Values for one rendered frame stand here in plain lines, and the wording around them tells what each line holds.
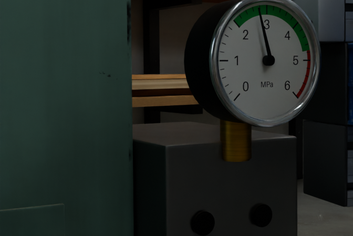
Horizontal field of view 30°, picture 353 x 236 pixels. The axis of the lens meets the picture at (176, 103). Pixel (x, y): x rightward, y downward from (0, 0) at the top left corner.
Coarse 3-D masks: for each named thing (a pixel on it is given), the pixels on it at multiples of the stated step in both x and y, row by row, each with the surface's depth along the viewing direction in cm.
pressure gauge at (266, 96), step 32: (256, 0) 30; (288, 0) 31; (192, 32) 32; (224, 32) 30; (256, 32) 31; (288, 32) 31; (192, 64) 31; (224, 64) 30; (256, 64) 31; (288, 64) 31; (320, 64) 32; (224, 96) 30; (256, 96) 31; (288, 96) 32; (224, 128) 33; (224, 160) 33
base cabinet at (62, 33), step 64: (0, 0) 31; (64, 0) 33; (128, 0) 34; (0, 64) 31; (64, 64) 33; (128, 64) 34; (0, 128) 31; (64, 128) 33; (128, 128) 34; (0, 192) 32; (64, 192) 33; (128, 192) 35
